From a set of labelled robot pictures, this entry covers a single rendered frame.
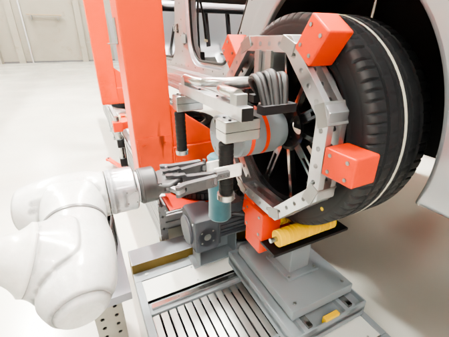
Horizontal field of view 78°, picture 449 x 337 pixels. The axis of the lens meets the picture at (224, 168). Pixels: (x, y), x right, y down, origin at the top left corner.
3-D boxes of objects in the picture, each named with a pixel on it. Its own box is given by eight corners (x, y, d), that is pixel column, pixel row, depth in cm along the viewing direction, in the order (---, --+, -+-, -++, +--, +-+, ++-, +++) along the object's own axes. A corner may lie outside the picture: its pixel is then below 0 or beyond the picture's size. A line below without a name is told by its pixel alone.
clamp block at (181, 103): (203, 109, 92) (203, 93, 90) (177, 112, 89) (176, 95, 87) (198, 106, 97) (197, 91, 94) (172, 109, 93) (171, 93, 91)
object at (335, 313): (362, 315, 115) (367, 298, 111) (292, 356, 100) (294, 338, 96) (286, 243, 155) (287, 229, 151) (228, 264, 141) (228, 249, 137)
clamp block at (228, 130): (260, 139, 65) (261, 116, 63) (224, 144, 61) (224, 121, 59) (248, 133, 69) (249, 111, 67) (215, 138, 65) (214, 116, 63)
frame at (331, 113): (325, 245, 80) (365, 33, 57) (307, 252, 77) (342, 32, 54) (234, 172, 124) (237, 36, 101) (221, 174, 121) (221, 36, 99)
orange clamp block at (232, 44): (254, 54, 96) (246, 33, 98) (234, 54, 92) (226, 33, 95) (247, 68, 102) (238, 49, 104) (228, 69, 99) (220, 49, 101)
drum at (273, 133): (288, 155, 88) (292, 110, 82) (228, 168, 79) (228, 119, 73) (263, 142, 99) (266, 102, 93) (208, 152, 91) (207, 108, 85)
